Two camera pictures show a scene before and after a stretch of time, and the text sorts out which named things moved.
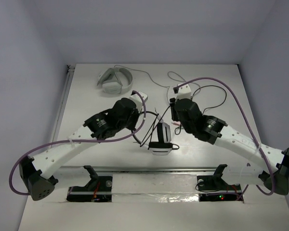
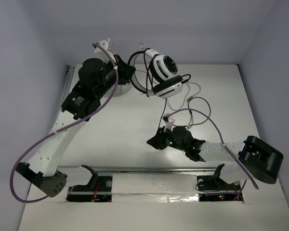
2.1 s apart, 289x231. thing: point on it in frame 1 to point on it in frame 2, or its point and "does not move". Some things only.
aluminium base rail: x=83 y=169 does not move
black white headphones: x=163 y=147 to x=164 y=82
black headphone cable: x=192 y=96 to x=182 y=79
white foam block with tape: x=154 y=187 does not move
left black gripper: x=135 y=119 to x=122 y=68
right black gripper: x=175 y=116 to x=158 y=140
